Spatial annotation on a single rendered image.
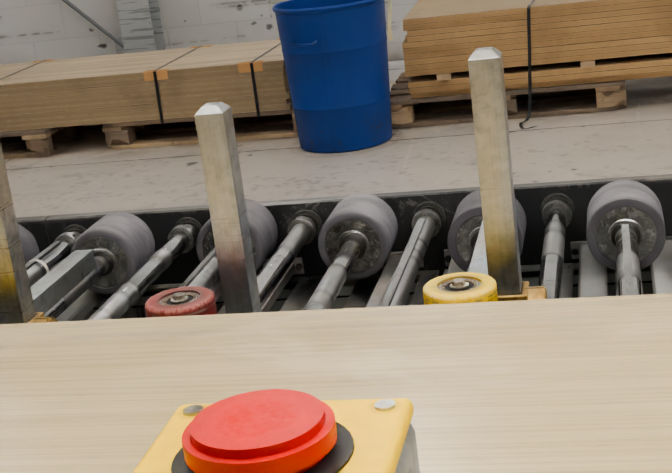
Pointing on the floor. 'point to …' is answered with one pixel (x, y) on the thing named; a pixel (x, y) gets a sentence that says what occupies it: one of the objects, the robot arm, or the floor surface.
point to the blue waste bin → (338, 68)
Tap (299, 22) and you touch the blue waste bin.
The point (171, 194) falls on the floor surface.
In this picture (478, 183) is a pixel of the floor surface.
